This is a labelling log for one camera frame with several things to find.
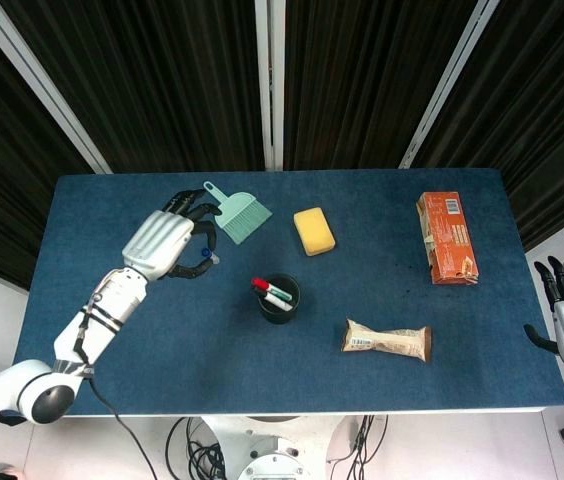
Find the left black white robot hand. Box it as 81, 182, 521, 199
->
121, 188, 222, 282

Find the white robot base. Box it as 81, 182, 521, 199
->
200, 414, 363, 480

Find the mint green hand brush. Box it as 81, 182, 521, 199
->
203, 180, 274, 246

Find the red cap marker pen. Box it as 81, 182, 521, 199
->
252, 277, 294, 301

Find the green cap marker pen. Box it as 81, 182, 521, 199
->
259, 293, 294, 311

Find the black pen cup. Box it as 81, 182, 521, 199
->
257, 272, 302, 326

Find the yellow sponge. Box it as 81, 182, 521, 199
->
293, 206, 337, 257

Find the orange carton box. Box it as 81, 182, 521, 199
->
415, 191, 480, 287

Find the dark pleated curtain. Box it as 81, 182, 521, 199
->
281, 0, 479, 172
0, 0, 268, 174
411, 0, 564, 254
0, 0, 98, 291

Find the beige snack wrapper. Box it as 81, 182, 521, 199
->
342, 317, 434, 364

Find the blue felt table mat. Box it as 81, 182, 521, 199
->
11, 167, 564, 417

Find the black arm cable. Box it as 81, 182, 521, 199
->
72, 292, 157, 480

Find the white frame post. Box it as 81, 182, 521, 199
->
0, 0, 114, 175
398, 0, 502, 170
253, 0, 287, 172

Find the black cable bundle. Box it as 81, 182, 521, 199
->
165, 416, 228, 480
325, 414, 389, 480

